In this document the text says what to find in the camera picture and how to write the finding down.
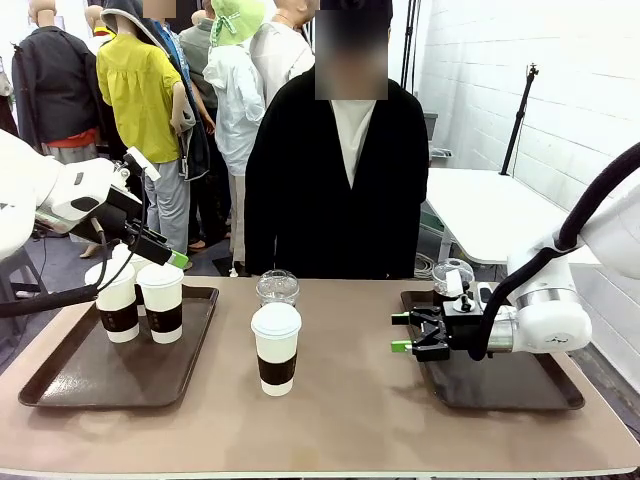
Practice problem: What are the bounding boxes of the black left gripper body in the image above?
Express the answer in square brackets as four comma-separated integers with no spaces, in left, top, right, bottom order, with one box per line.
[69,184,145,247]

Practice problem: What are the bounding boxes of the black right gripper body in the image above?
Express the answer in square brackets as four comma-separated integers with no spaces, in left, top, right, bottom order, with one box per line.
[439,312,485,354]

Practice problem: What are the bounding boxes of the clear cup with tea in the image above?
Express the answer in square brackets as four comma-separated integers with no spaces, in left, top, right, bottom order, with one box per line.
[431,258,475,302]

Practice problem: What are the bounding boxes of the brown plastic tray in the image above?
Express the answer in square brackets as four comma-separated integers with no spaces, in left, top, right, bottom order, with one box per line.
[399,290,586,412]
[18,285,220,410]

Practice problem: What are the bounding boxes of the mannequin in yellow shirt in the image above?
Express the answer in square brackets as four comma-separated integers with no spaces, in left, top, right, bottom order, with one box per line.
[95,0,197,254]

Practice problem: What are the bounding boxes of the empty clear dome-lid cup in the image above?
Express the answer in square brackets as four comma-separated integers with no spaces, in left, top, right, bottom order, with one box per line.
[255,269,300,307]

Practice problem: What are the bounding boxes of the large white table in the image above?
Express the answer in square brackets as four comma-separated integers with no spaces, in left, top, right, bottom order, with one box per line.
[421,167,601,266]

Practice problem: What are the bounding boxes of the tall white paper cup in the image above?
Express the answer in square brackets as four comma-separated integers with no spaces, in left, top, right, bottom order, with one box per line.
[250,302,303,398]

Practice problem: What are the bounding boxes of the person in black jacket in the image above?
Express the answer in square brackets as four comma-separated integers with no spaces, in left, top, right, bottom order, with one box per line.
[243,0,430,280]

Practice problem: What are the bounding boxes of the mannequin in black jacket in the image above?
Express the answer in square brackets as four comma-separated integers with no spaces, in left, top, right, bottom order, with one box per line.
[10,0,109,166]

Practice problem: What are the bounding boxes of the mannequin in white coat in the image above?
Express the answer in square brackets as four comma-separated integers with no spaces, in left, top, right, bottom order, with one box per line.
[202,29,267,276]

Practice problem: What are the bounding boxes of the mannequin with yellow collar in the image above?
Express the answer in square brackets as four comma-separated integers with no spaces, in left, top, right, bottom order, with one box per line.
[83,4,117,56]

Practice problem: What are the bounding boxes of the mannequin in grey-green shirt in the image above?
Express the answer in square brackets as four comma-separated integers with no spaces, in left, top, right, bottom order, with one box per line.
[178,9,221,112]

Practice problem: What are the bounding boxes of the black tripod pole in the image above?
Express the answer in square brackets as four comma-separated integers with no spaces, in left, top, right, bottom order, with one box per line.
[499,62,541,177]

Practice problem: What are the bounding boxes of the mannequin in white shirt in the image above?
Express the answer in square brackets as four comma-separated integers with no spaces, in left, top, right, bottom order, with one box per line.
[248,0,318,107]

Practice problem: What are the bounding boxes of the green sun hat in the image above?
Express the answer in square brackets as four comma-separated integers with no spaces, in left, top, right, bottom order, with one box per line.
[209,0,267,49]

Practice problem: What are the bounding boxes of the black light stand poles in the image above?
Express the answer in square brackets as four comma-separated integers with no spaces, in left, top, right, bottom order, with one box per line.
[399,0,424,109]

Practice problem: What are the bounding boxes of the thin black camera cable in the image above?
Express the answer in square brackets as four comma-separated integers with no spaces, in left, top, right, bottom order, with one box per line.
[97,167,150,294]

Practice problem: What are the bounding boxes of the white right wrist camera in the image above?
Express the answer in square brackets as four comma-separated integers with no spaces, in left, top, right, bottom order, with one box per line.
[442,269,495,315]

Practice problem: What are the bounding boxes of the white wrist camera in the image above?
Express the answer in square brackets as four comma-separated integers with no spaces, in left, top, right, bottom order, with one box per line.
[112,146,162,183]
[442,269,495,315]

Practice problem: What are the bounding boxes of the coiled white floor cables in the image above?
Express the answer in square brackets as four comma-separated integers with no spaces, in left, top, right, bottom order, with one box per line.
[414,252,442,279]

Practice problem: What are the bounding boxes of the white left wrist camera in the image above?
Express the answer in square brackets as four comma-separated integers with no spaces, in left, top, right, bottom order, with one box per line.
[112,146,162,183]

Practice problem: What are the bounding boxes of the black left arm cable sleeve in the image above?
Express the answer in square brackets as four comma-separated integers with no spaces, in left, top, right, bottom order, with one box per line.
[0,286,100,319]

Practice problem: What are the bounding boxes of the black arm cable sleeve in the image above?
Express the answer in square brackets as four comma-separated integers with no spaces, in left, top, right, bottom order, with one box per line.
[0,286,100,319]
[468,142,640,362]

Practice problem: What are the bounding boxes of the background person blue lanyard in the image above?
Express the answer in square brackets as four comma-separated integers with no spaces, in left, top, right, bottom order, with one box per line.
[141,0,217,182]

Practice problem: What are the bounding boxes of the black right arm cable sleeve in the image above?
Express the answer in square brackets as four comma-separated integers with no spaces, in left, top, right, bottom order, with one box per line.
[468,142,640,362]

